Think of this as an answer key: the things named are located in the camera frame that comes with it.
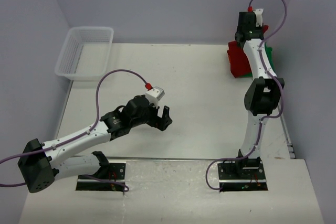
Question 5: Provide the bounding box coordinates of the red t shirt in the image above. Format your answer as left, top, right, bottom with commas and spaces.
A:
227, 41, 253, 78

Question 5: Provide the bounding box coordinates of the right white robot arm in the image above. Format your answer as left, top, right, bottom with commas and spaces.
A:
234, 7, 285, 178

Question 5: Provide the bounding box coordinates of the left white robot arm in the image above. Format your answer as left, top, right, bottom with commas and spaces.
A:
18, 95, 172, 193

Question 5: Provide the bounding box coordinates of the green folded t shirt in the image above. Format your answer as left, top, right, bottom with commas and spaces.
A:
240, 44, 274, 78

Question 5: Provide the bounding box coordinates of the white plastic basket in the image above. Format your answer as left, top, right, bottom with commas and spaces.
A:
55, 26, 114, 81

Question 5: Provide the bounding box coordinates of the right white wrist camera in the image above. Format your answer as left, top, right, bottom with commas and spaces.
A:
247, 6, 264, 27

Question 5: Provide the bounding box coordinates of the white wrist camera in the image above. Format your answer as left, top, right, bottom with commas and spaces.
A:
247, 6, 264, 27
145, 83, 165, 108

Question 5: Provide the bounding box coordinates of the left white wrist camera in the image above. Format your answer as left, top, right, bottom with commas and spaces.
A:
145, 83, 165, 108

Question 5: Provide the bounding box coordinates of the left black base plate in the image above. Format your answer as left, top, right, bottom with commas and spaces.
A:
76, 160, 127, 193

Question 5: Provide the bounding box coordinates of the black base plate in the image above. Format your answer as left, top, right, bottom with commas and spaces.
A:
217, 158, 268, 192
76, 160, 127, 193

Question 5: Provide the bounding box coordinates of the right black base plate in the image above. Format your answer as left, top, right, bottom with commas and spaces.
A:
217, 158, 268, 192

